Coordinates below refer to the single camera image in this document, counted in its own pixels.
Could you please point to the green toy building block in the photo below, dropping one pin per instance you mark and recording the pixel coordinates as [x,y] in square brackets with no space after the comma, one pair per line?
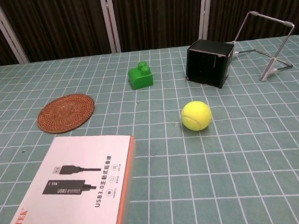
[140,77]

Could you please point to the yellow tennis ball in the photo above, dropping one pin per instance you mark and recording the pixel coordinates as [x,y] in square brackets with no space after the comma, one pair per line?
[195,114]

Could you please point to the round woven rattan coaster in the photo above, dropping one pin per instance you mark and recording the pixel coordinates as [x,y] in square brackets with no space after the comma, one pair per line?
[65,112]

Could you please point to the black open cube box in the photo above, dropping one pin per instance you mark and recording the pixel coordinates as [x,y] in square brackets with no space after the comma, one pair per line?
[208,65]

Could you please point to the green gridded cutting mat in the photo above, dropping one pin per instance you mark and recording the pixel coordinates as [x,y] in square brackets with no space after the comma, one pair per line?
[222,163]

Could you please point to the white folding screen frame post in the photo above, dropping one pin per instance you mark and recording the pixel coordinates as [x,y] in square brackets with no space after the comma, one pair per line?
[205,10]
[4,27]
[110,21]

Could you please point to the silver metal folding stand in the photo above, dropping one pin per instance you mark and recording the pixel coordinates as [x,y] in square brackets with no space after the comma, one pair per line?
[273,61]

